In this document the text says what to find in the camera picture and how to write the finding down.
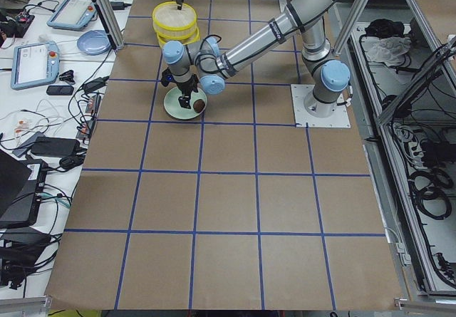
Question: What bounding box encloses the yellow rimmed steamer basket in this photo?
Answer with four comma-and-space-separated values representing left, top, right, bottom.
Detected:
152, 1, 197, 40
157, 28, 200, 48

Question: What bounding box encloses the pale green plate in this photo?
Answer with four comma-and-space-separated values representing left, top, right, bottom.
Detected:
164, 86, 207, 120

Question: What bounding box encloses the brown bun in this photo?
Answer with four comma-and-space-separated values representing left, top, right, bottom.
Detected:
192, 99, 206, 114

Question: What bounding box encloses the black power adapter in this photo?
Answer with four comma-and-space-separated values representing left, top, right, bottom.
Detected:
110, 1, 132, 11

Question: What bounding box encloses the blue plate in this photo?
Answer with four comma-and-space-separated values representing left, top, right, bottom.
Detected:
76, 30, 111, 56

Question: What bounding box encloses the far teach pendant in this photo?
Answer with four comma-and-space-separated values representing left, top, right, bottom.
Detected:
47, 0, 96, 31

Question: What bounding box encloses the teach pendant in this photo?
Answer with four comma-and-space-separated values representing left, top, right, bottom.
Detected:
11, 41, 60, 90
47, 0, 96, 31

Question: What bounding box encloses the near teach pendant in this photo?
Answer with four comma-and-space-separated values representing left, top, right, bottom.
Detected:
11, 41, 60, 90

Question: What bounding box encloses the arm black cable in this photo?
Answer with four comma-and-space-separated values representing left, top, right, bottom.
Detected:
194, 34, 224, 76

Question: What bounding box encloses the aluminium frame post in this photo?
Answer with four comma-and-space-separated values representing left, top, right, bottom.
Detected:
91, 0, 125, 52

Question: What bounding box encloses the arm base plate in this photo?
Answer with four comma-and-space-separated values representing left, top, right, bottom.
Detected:
291, 84, 351, 128

